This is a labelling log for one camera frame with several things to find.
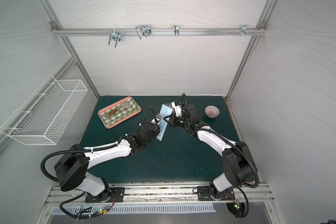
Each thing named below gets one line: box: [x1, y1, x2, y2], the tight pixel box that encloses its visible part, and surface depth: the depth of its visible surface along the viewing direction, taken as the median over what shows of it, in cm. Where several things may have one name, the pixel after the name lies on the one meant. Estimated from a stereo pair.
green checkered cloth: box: [99, 97, 140, 128], surface depth 111 cm
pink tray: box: [97, 96, 142, 129], surface depth 112 cm
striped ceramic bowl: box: [204, 104, 220, 119], surface depth 110 cm
